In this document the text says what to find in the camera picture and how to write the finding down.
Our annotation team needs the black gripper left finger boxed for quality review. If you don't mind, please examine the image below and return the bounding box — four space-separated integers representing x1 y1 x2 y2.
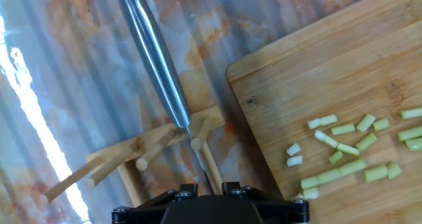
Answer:
111 183 199 224

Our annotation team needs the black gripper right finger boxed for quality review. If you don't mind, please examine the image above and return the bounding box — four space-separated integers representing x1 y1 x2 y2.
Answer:
222 181 311 224

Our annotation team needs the bamboo cutting board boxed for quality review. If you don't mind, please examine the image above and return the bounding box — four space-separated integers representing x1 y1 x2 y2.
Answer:
226 0 422 224

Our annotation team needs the steel cleaver knife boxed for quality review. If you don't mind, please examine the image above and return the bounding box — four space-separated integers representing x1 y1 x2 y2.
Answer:
115 0 216 196

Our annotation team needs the cut white garlic piece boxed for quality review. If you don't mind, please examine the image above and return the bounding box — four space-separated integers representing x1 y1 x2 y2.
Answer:
286 155 304 167
286 142 302 157

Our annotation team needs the long cut green garlic piece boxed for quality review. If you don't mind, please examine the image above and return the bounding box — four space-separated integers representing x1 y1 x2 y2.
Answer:
300 158 367 190

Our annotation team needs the wooden peg rack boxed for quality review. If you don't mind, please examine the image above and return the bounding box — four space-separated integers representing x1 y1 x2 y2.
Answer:
38 105 226 208

